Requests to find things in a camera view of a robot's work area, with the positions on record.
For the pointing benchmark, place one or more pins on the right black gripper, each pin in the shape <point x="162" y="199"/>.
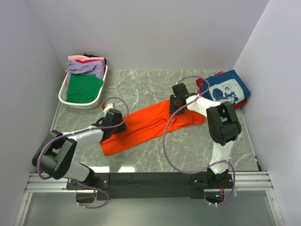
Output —
<point x="172" y="99"/>

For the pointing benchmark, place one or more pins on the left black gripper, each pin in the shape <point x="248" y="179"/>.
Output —
<point x="122" y="128"/>

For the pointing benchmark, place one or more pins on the orange t shirt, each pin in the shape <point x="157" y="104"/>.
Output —
<point x="147" y="124"/>

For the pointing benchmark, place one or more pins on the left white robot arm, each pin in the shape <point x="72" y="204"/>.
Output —
<point x="54" y="156"/>

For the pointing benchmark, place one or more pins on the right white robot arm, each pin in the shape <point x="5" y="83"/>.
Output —
<point x="223" y="124"/>

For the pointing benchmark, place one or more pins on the red folded shirt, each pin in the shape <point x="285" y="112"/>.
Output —
<point x="241" y="103"/>

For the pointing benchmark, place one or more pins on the green shirt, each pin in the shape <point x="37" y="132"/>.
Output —
<point x="83" y="89"/>

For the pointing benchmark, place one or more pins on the blue cartoon print shirt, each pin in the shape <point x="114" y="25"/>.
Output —
<point x="228" y="87"/>

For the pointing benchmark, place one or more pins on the lavender shirt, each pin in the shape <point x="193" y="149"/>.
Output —
<point x="89" y="68"/>

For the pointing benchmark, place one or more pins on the white perforated basket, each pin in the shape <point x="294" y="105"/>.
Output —
<point x="62" y="96"/>

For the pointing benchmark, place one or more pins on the black garment in basket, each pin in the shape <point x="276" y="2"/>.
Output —
<point x="90" y="55"/>

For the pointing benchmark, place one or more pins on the magenta shirt in basket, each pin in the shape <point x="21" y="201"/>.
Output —
<point x="84" y="61"/>

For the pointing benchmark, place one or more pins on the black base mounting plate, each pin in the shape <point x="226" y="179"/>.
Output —
<point x="160" y="184"/>

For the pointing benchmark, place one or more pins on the light pink shirt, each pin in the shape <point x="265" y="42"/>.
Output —
<point x="83" y="58"/>

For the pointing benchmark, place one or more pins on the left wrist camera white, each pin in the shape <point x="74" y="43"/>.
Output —
<point x="106" y="107"/>

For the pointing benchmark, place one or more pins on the aluminium rail frame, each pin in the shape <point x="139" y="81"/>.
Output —
<point x="49" y="203"/>

